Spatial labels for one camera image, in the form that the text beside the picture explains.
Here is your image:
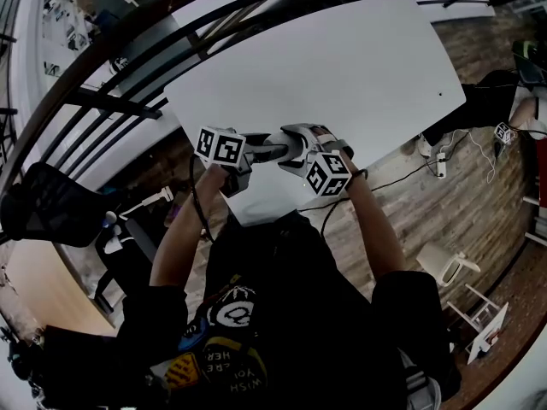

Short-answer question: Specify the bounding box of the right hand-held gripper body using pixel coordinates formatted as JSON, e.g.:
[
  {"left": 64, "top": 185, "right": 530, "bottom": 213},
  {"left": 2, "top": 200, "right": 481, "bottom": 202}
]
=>
[{"left": 277, "top": 122, "right": 356, "bottom": 197}]

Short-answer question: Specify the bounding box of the person's black printed shirt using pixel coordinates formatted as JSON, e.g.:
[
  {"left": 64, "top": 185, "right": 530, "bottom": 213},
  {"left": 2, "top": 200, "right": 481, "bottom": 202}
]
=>
[{"left": 121, "top": 210, "right": 465, "bottom": 410}]

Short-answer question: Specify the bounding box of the white stool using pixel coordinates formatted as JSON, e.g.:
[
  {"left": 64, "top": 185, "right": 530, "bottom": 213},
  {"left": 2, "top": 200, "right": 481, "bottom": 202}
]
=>
[
  {"left": 446, "top": 283, "right": 510, "bottom": 366},
  {"left": 416, "top": 241, "right": 482, "bottom": 288}
]

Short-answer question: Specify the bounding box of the person's right forearm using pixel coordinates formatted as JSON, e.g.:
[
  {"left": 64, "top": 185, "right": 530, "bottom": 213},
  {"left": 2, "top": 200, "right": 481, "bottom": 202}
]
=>
[{"left": 344, "top": 169, "right": 407, "bottom": 282}]

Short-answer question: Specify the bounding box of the person's left forearm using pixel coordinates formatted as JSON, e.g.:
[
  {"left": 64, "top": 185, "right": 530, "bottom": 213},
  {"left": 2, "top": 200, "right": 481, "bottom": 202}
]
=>
[{"left": 149, "top": 163, "right": 234, "bottom": 290}]

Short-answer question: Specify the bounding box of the black railing with wooden rail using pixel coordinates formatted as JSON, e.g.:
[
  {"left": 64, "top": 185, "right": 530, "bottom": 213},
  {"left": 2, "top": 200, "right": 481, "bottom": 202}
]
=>
[{"left": 0, "top": 0, "right": 547, "bottom": 213}]

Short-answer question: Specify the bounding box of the black office chair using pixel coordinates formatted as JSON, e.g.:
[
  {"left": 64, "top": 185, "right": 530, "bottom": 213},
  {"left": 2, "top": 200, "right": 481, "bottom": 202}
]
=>
[{"left": 0, "top": 162, "right": 121, "bottom": 249}]

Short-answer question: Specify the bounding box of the black cable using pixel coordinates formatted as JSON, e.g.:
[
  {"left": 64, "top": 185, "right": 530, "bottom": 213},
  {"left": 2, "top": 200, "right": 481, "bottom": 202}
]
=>
[{"left": 189, "top": 155, "right": 220, "bottom": 245}]

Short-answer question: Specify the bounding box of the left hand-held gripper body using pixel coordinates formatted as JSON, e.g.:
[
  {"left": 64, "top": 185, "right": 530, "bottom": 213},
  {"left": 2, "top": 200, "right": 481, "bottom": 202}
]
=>
[{"left": 195, "top": 125, "right": 257, "bottom": 199}]

